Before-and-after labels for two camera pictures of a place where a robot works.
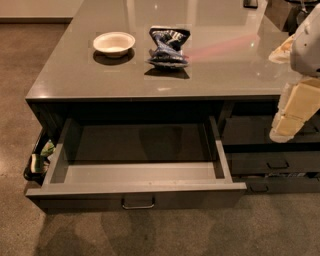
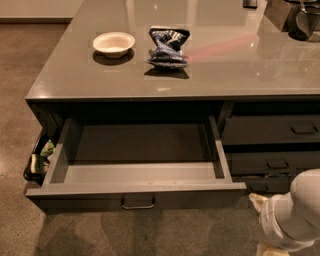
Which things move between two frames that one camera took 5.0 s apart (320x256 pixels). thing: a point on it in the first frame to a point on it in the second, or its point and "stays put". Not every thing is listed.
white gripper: (307, 50) to (269, 217)
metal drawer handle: (138, 207) stays put
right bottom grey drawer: (299, 184) stays put
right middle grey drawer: (275, 163) stays put
